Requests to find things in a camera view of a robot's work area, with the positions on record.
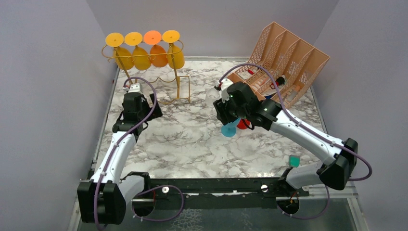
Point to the peach plastic file organizer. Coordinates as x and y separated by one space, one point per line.
282 53

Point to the yellow wine glass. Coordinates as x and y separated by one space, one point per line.
175 55
122 55
140 56

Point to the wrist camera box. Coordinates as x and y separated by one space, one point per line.
222 87
134 88

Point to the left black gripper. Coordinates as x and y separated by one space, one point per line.
145 103

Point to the red wine glass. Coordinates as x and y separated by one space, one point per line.
243 124

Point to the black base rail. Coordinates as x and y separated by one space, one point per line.
214 193

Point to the green small block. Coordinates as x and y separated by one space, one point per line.
294 161

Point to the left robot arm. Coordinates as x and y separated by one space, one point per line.
103 198

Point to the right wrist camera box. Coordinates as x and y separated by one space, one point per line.
222 87

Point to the orange wine glass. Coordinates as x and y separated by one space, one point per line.
157 52

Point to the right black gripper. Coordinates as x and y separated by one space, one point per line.
222 113

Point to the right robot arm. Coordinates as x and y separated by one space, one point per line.
336 164

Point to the blue wine glass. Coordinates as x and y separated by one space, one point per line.
229 130

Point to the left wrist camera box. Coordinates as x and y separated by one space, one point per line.
134 88

